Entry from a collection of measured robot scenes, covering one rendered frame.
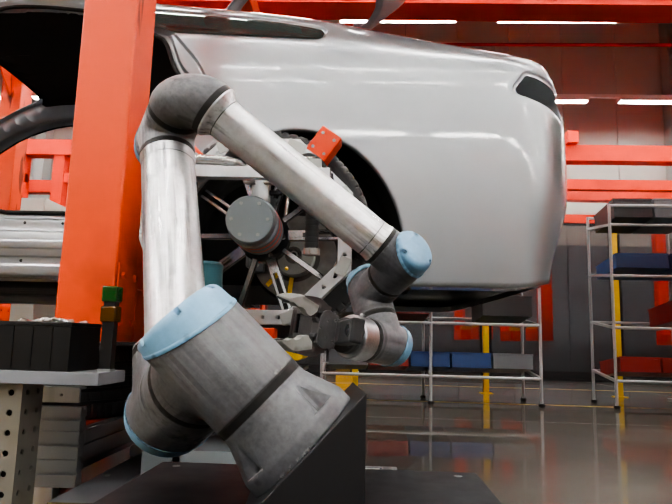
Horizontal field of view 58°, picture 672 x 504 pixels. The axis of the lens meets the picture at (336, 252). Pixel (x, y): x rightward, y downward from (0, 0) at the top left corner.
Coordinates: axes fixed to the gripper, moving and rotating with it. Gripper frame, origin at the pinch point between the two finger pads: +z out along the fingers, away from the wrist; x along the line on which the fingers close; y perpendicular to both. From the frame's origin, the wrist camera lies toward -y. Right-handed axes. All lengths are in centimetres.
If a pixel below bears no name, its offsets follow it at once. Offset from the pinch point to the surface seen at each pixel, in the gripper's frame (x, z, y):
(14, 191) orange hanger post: 88, -72, 414
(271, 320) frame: 4, -40, 51
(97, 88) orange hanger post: 61, 7, 89
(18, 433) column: -33, 11, 73
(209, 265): 15, -19, 54
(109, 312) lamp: -2, 1, 64
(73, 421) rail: -32, -9, 90
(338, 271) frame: 20, -50, 38
